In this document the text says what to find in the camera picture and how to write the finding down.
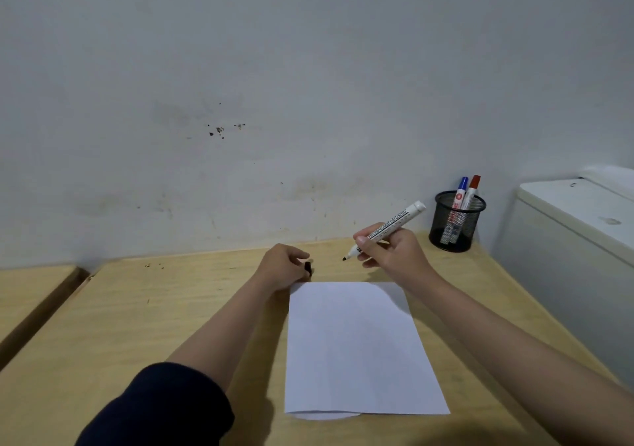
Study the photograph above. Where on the blue capped marker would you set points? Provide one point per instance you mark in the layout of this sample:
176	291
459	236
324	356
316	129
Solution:
461	190

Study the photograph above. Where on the dark navy sleeve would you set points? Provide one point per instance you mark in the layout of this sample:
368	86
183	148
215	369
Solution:
158	408

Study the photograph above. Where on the person's right forearm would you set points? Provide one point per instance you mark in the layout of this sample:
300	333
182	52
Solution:
515	349

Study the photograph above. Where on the person's left fingers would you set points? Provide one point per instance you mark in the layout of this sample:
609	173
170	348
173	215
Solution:
297	257

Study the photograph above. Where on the person's left forearm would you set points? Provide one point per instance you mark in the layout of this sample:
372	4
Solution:
233	329

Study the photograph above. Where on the white cabinet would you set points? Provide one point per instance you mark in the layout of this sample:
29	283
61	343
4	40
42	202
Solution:
569	257

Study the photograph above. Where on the red capped marker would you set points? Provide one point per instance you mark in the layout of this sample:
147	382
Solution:
473	188

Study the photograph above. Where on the person's right hand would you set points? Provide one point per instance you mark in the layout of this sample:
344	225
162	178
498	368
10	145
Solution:
402	257

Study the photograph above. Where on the person's right fingers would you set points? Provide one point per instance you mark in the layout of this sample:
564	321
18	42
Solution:
370	246

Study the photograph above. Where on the white paper sheet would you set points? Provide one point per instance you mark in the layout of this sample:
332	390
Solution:
354	346

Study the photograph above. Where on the black marker cap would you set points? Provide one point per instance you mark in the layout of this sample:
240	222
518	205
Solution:
308	268

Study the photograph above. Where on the black mesh pen holder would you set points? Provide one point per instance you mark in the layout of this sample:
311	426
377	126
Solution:
455	227

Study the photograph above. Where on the white marker pen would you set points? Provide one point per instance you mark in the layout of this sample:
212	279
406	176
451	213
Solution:
396	219

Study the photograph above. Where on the person's left hand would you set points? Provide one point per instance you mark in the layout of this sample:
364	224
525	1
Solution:
276	268

